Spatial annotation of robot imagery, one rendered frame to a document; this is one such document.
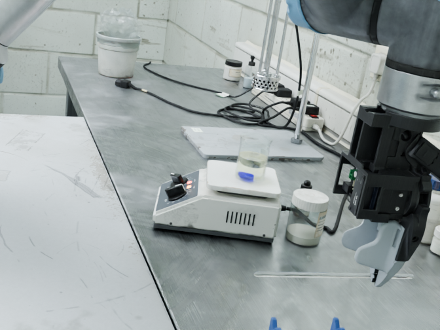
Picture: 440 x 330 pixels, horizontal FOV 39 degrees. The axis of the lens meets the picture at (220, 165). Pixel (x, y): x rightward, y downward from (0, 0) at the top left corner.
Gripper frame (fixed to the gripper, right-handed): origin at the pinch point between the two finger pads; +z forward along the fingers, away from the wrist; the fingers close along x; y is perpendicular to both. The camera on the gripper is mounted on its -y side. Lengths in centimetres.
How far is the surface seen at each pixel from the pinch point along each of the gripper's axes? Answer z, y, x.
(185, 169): 10, 13, -58
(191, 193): 4.5, 17.4, -31.5
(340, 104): 1, -31, -87
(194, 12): -2, -17, -235
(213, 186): 1.9, 14.6, -28.9
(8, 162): 11, 48, -56
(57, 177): 11, 39, -50
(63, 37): 24, 42, -275
